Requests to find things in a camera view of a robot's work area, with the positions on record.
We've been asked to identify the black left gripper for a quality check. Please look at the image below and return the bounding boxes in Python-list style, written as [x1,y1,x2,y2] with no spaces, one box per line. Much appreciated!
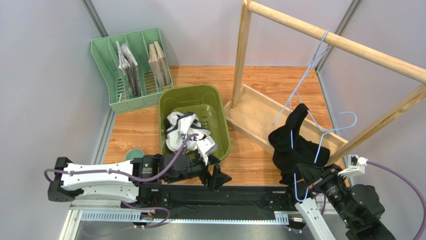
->
[165,153,232,191]

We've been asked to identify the black garment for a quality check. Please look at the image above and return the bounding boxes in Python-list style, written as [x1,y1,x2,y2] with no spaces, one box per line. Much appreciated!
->
[268,103,331,185]

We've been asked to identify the white tank top navy trim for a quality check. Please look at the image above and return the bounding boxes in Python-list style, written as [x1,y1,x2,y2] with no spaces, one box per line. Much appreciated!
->
[164,111,211,153]

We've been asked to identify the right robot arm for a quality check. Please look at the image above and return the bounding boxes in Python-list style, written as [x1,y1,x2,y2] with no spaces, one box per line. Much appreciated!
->
[296,163,395,240]

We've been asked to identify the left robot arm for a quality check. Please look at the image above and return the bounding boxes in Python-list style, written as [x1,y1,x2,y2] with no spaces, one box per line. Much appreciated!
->
[44,154,232,203]

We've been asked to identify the olive green plastic basket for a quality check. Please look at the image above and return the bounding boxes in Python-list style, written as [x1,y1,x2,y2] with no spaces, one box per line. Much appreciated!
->
[158,84,232,164]

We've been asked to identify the teal green cup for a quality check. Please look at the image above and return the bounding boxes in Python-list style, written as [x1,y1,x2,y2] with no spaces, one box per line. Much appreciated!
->
[125,148,145,161]

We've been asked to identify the brown wooden boards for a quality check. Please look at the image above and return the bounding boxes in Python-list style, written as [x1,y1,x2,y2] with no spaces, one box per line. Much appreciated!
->
[148,41,172,88]

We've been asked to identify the mint green file organizer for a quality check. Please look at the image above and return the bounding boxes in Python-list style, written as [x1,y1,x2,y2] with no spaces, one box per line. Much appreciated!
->
[90,27,174,114]

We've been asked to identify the folded newspapers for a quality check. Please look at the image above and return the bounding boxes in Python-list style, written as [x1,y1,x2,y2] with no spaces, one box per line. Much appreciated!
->
[116,41,142,98]

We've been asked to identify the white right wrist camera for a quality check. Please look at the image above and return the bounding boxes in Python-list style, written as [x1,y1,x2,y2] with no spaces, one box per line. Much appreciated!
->
[338,154,368,178]

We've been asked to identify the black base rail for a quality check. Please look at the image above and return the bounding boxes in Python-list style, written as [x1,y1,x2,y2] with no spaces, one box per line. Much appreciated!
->
[88,179,354,222]

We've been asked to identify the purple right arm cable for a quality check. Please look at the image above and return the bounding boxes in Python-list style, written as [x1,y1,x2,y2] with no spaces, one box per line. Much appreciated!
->
[366,160,426,240]

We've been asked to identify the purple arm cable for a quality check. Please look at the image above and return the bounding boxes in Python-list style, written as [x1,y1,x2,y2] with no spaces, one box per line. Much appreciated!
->
[43,133,201,229]
[366,160,426,240]

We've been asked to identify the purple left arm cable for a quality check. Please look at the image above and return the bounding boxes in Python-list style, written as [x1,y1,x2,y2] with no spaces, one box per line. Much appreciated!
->
[43,133,201,229]

